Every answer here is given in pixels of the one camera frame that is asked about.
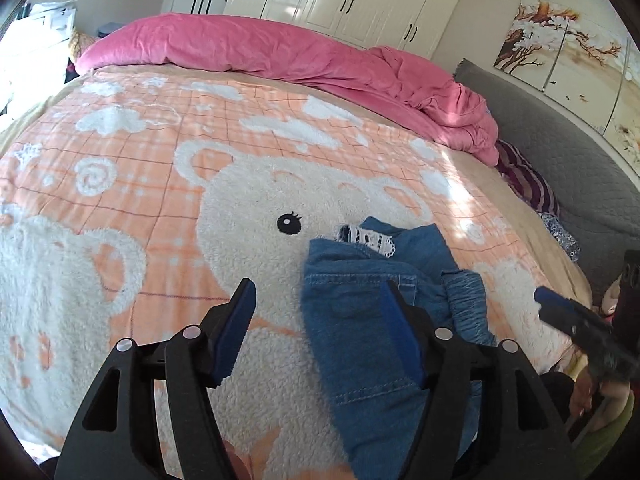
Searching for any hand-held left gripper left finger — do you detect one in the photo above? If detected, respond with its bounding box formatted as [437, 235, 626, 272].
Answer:
[54, 277, 258, 480]

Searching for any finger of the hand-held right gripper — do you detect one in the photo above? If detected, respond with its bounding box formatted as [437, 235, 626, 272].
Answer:
[534, 286, 615, 353]

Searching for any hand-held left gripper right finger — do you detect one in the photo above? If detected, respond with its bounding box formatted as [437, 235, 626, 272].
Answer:
[378, 280, 573, 480]

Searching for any person's right hand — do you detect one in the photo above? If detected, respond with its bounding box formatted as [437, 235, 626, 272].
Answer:
[567, 371, 632, 436]

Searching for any blue patterned cloth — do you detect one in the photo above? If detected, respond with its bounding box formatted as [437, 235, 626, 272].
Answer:
[537, 212, 581, 261]

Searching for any person's leg in black trousers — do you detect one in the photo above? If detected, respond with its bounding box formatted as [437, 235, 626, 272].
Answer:
[540, 371, 576, 428]

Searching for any beige bed sheet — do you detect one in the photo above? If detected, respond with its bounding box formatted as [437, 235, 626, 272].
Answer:
[0, 62, 593, 311]

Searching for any purple striped pillow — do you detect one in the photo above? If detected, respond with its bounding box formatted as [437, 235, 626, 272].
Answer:
[495, 139, 561, 218]

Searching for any grey quilted headboard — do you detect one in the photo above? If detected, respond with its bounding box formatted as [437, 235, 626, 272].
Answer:
[452, 59, 640, 311]

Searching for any peach bear printed blanket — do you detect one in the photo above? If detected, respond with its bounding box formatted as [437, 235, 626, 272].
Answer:
[0, 67, 576, 480]

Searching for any pink duvet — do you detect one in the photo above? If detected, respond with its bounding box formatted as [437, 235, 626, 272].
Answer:
[75, 12, 501, 166]

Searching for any white cabinet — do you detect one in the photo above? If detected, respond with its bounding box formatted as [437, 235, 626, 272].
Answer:
[10, 2, 78, 53]

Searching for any flowering tree wall painting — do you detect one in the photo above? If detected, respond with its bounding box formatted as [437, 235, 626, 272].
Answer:
[492, 0, 640, 161]

